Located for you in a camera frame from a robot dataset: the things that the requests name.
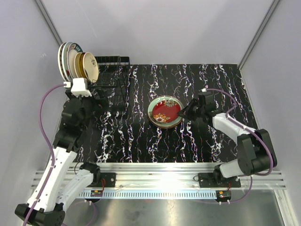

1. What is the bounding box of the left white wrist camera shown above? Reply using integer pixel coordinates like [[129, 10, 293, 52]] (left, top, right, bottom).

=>
[[63, 78, 92, 97]]

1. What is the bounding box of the small cream floral plate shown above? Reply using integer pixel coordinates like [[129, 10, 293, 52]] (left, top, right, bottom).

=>
[[74, 52, 81, 78]]

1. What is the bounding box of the black marble pattern mat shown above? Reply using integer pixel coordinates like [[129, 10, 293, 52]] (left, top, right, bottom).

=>
[[75, 64, 257, 163]]

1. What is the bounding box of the stack of remaining plates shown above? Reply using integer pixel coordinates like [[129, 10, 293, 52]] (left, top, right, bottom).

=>
[[147, 95, 184, 129]]

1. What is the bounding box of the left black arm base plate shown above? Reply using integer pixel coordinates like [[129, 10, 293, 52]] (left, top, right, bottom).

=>
[[88, 172, 117, 188]]

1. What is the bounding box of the left aluminium frame post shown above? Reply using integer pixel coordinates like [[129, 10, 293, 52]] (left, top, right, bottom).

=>
[[33, 0, 63, 47]]

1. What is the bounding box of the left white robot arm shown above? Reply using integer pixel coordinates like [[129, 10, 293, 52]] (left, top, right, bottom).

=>
[[15, 97, 101, 226]]

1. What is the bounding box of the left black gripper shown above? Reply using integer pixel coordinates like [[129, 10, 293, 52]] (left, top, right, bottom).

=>
[[67, 87, 109, 130]]

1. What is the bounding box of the white plate dark green rim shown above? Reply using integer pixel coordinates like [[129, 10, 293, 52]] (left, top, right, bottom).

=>
[[66, 43, 83, 81]]

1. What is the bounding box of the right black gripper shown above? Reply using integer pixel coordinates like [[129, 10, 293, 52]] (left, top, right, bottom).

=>
[[177, 98, 205, 122]]

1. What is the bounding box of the yellow patterned small plate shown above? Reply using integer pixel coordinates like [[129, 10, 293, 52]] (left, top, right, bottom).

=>
[[79, 52, 86, 78]]

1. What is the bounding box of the cream plate dark floral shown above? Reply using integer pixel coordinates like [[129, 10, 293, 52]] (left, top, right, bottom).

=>
[[83, 52, 99, 83]]

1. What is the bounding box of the aluminium frame post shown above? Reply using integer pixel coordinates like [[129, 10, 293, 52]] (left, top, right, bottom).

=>
[[33, 0, 63, 47], [238, 0, 282, 71]]

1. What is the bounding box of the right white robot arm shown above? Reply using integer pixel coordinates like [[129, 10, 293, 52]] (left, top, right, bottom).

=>
[[178, 89, 277, 187]]

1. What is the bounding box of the right aluminium frame post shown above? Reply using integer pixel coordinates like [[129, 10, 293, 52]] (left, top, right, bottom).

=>
[[238, 0, 282, 71]]

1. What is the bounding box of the red floral plate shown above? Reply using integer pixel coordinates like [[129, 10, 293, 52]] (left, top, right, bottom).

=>
[[151, 100, 181, 124]]

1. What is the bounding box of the white slotted cable duct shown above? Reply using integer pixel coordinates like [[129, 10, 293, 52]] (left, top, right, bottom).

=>
[[78, 189, 231, 200]]

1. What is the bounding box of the aluminium mounting rail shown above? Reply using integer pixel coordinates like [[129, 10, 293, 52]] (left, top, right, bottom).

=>
[[30, 162, 286, 191]]

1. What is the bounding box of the white plate watermelon pattern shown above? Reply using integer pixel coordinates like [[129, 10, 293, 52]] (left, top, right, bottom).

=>
[[61, 42, 72, 81]]

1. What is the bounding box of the black wire dish rack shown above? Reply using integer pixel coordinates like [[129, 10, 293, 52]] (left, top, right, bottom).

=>
[[63, 56, 131, 111]]

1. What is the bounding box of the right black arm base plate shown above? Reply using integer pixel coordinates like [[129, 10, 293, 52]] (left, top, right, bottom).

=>
[[197, 172, 241, 188]]

